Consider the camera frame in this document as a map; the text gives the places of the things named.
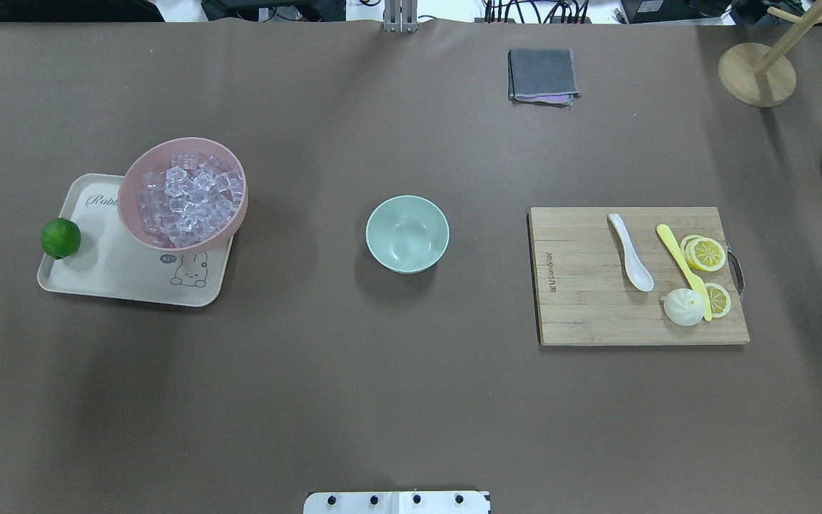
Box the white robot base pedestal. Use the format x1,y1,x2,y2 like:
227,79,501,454
303,490,492,513

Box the pink bowl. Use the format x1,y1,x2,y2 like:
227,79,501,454
118,137,248,253

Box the clear ice cubes pile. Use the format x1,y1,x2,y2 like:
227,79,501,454
134,151,247,248

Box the wooden mug tree stand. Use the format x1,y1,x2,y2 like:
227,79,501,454
717,1,822,108

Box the yellow plastic knife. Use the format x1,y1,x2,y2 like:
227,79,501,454
656,224,712,321

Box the white ceramic spoon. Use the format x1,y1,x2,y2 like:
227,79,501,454
607,213,654,292

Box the mint green bowl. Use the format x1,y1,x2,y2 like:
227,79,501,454
365,195,450,274

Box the beige rabbit tray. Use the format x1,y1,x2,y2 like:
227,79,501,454
37,173,233,307

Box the stacked lemon slices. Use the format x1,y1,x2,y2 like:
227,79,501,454
681,234,727,272

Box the single lemon slice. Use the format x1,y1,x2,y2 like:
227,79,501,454
704,283,733,319

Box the grey folded cloth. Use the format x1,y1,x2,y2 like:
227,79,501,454
507,48,582,106

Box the aluminium frame post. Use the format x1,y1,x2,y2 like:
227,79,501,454
382,0,420,34

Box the bamboo cutting board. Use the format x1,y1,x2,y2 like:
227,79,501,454
528,207,750,347

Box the green lime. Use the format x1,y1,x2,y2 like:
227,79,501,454
39,218,81,260

